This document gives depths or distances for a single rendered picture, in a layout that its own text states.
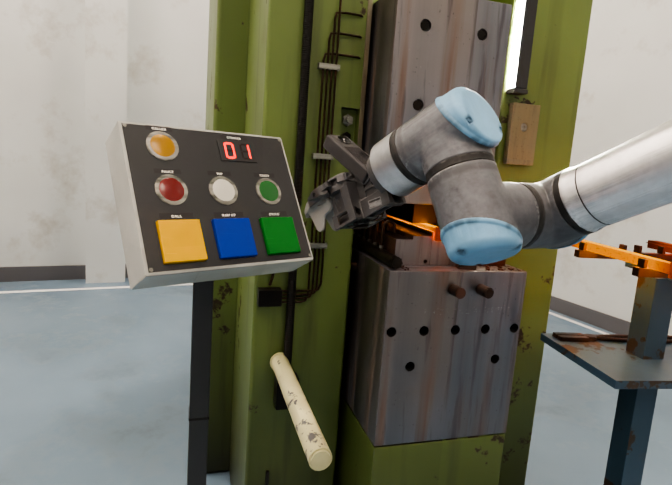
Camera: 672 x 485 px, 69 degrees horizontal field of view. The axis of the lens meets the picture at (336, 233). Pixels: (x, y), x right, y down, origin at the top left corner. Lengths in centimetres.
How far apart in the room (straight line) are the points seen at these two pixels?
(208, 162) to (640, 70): 382
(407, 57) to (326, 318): 70
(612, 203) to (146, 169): 70
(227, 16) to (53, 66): 305
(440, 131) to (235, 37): 117
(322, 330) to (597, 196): 89
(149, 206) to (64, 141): 376
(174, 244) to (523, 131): 105
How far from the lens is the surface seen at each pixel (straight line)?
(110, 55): 449
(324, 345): 138
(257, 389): 140
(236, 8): 174
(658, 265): 129
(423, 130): 65
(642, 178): 64
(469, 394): 138
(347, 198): 76
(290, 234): 97
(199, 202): 91
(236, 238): 91
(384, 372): 124
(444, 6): 128
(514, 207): 63
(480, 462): 150
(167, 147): 94
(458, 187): 61
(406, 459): 138
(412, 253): 124
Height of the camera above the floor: 116
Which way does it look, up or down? 8 degrees down
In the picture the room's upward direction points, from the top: 4 degrees clockwise
